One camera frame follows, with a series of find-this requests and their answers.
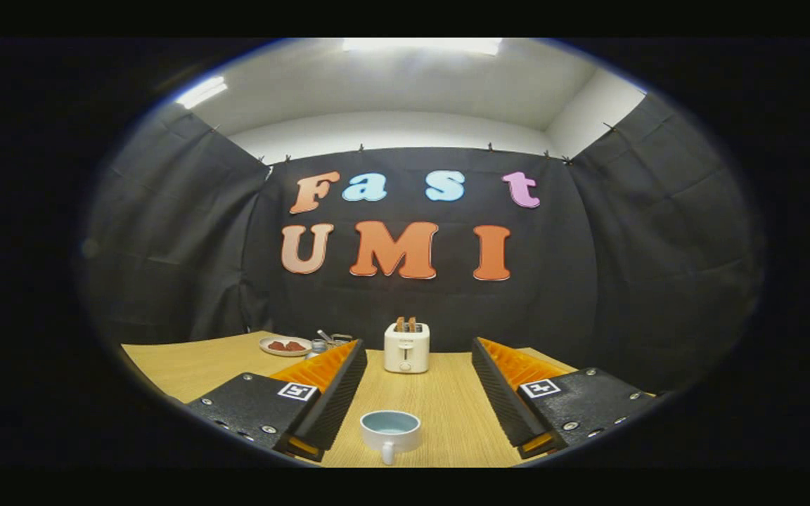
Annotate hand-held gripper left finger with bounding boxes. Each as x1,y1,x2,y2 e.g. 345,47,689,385
186,339,368,462

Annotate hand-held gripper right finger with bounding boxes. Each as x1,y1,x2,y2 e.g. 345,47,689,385
472,337,659,460

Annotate white cup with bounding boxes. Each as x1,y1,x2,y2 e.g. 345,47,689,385
359,410,423,466

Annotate wooden table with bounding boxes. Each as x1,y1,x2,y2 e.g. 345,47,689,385
120,330,659,468

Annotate small white plate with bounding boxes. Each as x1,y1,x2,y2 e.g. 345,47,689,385
259,336,313,358

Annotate white toaster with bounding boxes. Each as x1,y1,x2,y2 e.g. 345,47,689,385
383,322,431,375

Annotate black backdrop cloth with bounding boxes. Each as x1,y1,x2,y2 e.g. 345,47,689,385
82,95,764,394

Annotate striped ceiling light panel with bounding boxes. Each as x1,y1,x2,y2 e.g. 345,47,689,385
174,75,229,110

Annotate wide ceiling light panel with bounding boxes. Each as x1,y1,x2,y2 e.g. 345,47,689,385
342,38,504,56

